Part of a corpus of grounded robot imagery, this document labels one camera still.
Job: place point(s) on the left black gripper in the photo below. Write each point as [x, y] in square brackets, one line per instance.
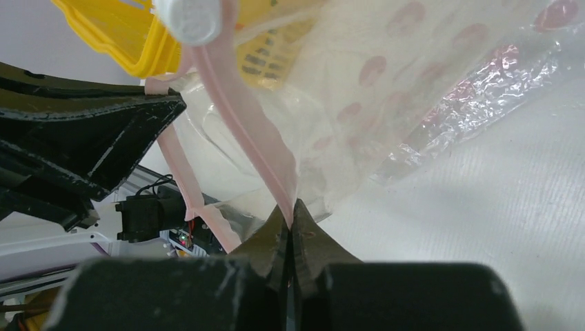
[59, 152]

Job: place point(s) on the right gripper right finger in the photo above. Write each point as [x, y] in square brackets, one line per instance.
[334, 290]

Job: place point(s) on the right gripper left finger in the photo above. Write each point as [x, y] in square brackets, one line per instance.
[243, 290]

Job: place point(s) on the clear pink-dotted zip bag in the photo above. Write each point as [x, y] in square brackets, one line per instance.
[291, 100]

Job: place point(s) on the yellow plastic basket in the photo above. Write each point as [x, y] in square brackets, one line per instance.
[137, 36]

